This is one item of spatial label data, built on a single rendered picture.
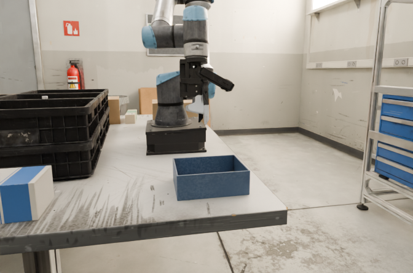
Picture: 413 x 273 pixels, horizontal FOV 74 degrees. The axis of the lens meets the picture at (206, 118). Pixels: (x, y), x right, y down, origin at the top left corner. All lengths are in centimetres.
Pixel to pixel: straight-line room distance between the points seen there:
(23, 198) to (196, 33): 60
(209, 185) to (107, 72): 366
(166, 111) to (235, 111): 333
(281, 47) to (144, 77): 222
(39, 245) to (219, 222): 39
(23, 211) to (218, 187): 46
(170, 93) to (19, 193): 67
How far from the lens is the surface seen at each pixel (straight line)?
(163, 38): 95
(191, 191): 75
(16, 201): 76
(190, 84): 82
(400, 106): 215
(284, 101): 475
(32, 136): 95
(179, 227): 68
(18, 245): 74
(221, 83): 84
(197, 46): 82
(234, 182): 76
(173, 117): 118
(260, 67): 455
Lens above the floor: 104
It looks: 10 degrees down
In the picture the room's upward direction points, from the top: straight up
